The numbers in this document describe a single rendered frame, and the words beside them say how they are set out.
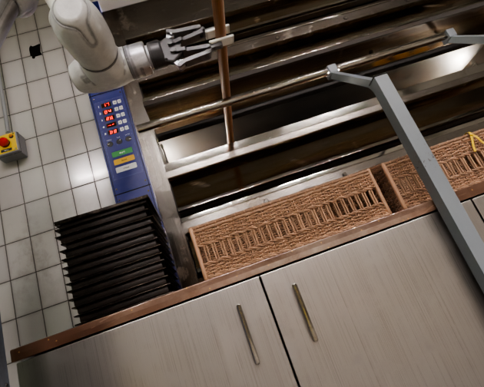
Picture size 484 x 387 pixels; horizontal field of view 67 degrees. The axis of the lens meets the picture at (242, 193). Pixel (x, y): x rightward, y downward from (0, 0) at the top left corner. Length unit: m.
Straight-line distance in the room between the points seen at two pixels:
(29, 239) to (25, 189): 0.23
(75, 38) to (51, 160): 0.97
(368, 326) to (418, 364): 0.13
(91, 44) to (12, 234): 1.04
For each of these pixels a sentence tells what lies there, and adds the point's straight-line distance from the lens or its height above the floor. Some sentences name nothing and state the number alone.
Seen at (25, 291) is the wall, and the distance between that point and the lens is 1.69.
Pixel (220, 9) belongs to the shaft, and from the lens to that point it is 1.02.
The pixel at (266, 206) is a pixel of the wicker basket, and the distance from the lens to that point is 1.02.
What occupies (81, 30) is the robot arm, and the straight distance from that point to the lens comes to 0.91.
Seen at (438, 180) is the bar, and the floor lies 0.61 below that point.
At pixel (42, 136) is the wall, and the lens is 1.88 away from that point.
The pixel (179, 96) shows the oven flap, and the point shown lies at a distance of 1.61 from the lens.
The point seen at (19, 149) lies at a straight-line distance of 1.82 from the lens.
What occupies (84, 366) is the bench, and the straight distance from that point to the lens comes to 1.00.
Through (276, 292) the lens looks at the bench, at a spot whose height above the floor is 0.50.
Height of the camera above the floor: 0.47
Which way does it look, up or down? 18 degrees up
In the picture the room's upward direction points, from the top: 20 degrees counter-clockwise
